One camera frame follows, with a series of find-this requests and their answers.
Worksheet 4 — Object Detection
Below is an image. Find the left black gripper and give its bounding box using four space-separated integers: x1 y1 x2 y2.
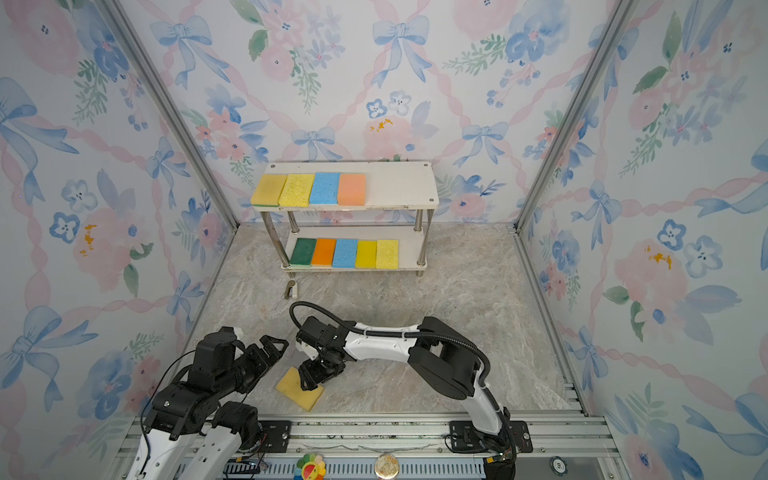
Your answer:
217 333 288 399

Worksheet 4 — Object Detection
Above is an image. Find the yellow orange sponge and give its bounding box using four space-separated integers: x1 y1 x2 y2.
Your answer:
276 367 324 412

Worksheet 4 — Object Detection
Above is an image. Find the blue sponge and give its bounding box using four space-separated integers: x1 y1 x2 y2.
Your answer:
331 239 358 269
309 172 341 205

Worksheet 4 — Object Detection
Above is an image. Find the green scrub sponge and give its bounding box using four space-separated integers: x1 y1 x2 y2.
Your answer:
290 238 317 268

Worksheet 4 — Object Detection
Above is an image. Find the peach pink sponge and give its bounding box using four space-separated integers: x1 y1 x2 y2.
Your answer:
338 173 367 206

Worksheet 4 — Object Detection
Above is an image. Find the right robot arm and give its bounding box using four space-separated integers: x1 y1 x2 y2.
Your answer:
295 316 513 452

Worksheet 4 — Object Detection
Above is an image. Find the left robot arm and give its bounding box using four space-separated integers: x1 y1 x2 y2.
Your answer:
127 327 290 479

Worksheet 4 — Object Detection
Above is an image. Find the white two-tier shelf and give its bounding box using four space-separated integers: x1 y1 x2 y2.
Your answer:
250 161 439 274

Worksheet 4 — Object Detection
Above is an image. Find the colourful round toy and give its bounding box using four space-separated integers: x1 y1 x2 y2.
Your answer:
293 453 327 480

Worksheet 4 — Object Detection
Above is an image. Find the round gold badge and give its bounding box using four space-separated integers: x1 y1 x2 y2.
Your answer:
374 453 401 480

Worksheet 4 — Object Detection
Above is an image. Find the round white dial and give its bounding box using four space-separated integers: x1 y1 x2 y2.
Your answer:
549 456 568 477

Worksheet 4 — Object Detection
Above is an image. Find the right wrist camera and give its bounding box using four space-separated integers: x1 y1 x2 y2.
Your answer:
295 340 313 358

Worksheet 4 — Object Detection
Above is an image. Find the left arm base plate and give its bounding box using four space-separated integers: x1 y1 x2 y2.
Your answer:
240 420 293 455

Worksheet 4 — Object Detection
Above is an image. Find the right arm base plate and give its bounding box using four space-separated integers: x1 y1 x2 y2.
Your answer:
444 420 534 454

